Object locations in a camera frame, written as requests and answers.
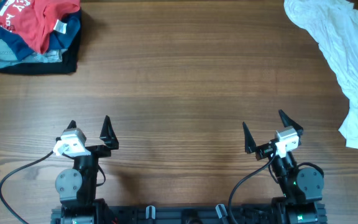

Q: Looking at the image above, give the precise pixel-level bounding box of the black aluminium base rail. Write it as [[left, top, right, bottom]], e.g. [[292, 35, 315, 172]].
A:
[[50, 203, 328, 224]]

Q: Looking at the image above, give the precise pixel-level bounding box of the white rail clip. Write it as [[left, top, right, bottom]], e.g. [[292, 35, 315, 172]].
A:
[[215, 203, 227, 219], [145, 205, 156, 220]]

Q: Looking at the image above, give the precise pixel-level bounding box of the left white rail clip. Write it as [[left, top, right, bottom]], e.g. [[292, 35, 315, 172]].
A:
[[145, 205, 156, 220]]

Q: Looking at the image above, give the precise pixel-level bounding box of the right black cable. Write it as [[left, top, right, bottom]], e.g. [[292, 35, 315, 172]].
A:
[[227, 149, 278, 224]]

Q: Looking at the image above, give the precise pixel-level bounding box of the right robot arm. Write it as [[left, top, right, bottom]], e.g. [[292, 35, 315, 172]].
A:
[[242, 110, 327, 224]]

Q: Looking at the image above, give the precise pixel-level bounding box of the red folded shirt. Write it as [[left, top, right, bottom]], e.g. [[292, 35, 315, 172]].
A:
[[0, 0, 81, 54]]

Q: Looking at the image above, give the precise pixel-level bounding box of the black cable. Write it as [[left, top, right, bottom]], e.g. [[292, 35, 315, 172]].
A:
[[0, 151, 55, 224], [227, 149, 278, 224]]

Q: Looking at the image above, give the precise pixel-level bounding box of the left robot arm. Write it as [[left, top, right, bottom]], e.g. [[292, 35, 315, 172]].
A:
[[51, 116, 119, 224]]

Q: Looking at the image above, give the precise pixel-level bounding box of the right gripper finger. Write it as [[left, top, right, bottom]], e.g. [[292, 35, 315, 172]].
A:
[[278, 110, 303, 136], [242, 122, 257, 154]]

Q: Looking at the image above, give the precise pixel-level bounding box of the navy blue folded garment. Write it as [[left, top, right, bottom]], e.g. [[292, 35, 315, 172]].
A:
[[0, 11, 81, 60]]

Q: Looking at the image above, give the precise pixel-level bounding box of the left black cable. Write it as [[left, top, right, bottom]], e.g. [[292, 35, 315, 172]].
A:
[[0, 151, 55, 224]]

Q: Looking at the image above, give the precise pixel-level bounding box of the white t-shirt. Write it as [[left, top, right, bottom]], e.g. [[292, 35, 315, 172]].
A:
[[284, 0, 358, 149]]

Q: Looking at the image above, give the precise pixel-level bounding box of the light blue denim garment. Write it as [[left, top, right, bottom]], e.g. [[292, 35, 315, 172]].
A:
[[0, 39, 67, 68]]

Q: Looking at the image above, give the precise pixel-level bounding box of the right white rail clip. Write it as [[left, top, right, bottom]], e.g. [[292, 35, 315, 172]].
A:
[[215, 203, 227, 219]]

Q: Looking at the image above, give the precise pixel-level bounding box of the black folded garment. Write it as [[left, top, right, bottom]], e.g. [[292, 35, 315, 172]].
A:
[[0, 29, 81, 75]]

